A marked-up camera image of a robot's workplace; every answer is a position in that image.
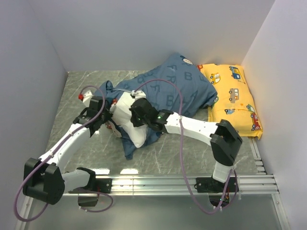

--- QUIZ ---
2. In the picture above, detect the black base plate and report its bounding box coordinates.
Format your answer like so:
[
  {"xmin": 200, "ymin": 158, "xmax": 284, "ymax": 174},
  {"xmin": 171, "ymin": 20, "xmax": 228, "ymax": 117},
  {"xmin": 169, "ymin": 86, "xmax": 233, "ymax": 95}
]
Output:
[
  {"xmin": 80, "ymin": 178, "xmax": 112, "ymax": 194},
  {"xmin": 194, "ymin": 177, "xmax": 239, "ymax": 193}
]

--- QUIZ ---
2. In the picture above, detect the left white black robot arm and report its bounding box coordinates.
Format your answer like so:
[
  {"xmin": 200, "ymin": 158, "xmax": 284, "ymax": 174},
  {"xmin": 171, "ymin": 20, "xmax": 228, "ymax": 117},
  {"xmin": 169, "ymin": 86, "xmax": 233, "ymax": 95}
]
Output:
[{"xmin": 22, "ymin": 96, "xmax": 112, "ymax": 205}]

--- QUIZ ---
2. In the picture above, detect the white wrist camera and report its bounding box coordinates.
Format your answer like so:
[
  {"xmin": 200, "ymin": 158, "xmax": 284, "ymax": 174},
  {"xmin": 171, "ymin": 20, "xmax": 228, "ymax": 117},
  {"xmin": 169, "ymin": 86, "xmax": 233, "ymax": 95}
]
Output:
[
  {"xmin": 130, "ymin": 90, "xmax": 146, "ymax": 100},
  {"xmin": 78, "ymin": 90, "xmax": 93, "ymax": 104}
]

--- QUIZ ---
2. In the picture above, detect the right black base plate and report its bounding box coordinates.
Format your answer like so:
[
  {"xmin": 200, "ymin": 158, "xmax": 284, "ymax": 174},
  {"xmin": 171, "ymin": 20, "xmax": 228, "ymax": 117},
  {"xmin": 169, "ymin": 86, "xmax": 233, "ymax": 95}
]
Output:
[{"xmin": 194, "ymin": 177, "xmax": 239, "ymax": 193}]

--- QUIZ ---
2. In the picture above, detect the aluminium mounting rail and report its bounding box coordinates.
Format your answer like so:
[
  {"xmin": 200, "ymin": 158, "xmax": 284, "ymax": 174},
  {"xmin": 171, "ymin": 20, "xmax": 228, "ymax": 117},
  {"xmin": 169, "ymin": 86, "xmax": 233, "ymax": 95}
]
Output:
[{"xmin": 62, "ymin": 174, "xmax": 280, "ymax": 197}]

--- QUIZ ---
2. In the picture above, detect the blue cartoon mouse pillowcase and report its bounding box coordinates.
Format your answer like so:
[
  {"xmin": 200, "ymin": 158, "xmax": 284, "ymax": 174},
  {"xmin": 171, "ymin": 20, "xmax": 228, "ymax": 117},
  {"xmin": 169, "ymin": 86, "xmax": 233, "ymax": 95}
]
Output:
[{"xmin": 95, "ymin": 53, "xmax": 217, "ymax": 160}]

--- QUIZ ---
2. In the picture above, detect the yellow car print pillow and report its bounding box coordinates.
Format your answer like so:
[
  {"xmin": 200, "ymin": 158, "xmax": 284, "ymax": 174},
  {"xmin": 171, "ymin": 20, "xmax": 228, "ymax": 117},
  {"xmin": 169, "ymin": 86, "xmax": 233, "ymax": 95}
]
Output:
[{"xmin": 197, "ymin": 64, "xmax": 263, "ymax": 138}]

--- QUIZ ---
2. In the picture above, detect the white pillow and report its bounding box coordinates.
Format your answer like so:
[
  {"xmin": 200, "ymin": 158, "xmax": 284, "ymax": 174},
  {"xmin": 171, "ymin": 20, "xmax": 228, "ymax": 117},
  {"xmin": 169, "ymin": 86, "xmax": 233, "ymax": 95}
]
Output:
[{"xmin": 111, "ymin": 92, "xmax": 147, "ymax": 148}]

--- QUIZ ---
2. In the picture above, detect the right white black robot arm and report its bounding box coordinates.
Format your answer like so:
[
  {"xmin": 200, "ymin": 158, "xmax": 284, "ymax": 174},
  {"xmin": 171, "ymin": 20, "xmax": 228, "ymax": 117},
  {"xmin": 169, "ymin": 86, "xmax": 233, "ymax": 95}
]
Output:
[{"xmin": 130, "ymin": 98, "xmax": 243, "ymax": 192}]

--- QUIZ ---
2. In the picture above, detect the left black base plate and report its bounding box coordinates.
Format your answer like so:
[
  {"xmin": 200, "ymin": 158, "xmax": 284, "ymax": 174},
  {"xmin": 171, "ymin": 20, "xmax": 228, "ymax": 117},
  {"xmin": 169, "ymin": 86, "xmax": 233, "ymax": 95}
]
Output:
[{"xmin": 80, "ymin": 178, "xmax": 112, "ymax": 194}]

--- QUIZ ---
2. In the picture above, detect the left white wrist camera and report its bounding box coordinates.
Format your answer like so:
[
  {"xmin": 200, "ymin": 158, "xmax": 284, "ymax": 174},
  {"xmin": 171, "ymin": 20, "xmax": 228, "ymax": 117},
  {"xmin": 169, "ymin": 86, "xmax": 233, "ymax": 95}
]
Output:
[{"xmin": 78, "ymin": 90, "xmax": 93, "ymax": 104}]

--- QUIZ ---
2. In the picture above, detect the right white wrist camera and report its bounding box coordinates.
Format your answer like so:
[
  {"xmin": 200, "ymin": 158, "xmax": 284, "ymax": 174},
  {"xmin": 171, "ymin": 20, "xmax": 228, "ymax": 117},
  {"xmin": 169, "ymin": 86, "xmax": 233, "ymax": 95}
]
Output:
[{"xmin": 130, "ymin": 90, "xmax": 146, "ymax": 100}]

